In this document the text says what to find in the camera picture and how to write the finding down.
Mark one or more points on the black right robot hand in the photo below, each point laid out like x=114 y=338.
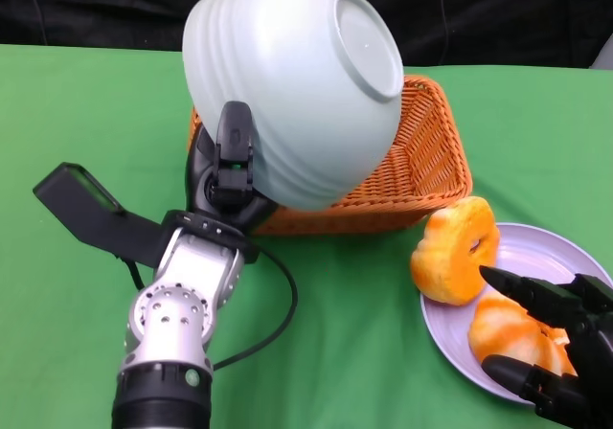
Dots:
x=594 y=343

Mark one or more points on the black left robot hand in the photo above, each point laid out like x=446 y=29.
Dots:
x=230 y=209

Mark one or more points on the pale green bowl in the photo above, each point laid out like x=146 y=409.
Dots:
x=287 y=89

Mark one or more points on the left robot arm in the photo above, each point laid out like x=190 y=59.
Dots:
x=167 y=319

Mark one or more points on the lavender round plate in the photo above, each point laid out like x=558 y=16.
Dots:
x=527 y=252

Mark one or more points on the orange wicker basket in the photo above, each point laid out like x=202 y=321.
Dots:
x=421 y=151

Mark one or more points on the green tablecloth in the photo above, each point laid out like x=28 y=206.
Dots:
x=96 y=113

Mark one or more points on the black backdrop curtain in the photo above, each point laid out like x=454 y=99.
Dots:
x=96 y=3

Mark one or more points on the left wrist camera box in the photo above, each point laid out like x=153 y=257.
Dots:
x=81 y=199

